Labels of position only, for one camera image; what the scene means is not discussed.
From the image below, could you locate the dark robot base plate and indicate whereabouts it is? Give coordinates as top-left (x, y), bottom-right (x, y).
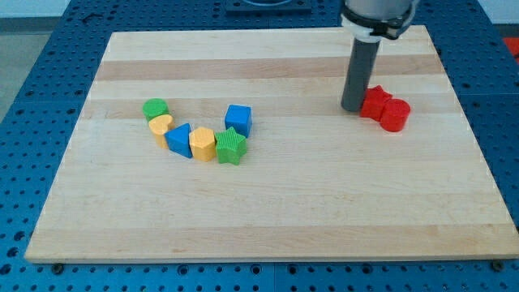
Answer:
top-left (224, 0), bottom-right (312, 14)

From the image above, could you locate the yellow heart block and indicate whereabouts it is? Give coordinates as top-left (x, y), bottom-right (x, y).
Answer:
top-left (148, 114), bottom-right (175, 149)

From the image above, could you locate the red cylinder block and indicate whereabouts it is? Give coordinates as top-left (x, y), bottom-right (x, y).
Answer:
top-left (380, 99), bottom-right (411, 132)

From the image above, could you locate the yellow hexagon block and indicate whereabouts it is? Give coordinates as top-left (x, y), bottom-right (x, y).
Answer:
top-left (189, 127), bottom-right (217, 162)

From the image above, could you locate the blue triangle block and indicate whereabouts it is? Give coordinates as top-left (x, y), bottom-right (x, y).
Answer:
top-left (165, 123), bottom-right (193, 158)

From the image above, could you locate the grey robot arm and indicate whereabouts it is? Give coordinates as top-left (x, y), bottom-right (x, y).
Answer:
top-left (341, 0), bottom-right (419, 43)

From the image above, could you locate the red star block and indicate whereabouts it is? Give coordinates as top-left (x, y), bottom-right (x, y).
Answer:
top-left (360, 85), bottom-right (392, 122)

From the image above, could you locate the red object at right edge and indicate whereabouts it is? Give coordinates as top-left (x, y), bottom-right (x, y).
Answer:
top-left (503, 36), bottom-right (519, 63)

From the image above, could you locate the green star block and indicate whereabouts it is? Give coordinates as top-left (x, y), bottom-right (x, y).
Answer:
top-left (215, 127), bottom-right (247, 165)

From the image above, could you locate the blue cube block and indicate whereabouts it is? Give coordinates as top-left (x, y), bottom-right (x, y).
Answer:
top-left (224, 105), bottom-right (252, 138)

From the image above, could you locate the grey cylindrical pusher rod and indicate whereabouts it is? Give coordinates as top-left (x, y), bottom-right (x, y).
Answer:
top-left (341, 39), bottom-right (380, 112)

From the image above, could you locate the wooden board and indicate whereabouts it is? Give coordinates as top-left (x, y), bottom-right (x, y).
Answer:
top-left (25, 25), bottom-right (518, 264)

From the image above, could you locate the green cylinder block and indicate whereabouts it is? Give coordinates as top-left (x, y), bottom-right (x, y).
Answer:
top-left (142, 98), bottom-right (169, 122)

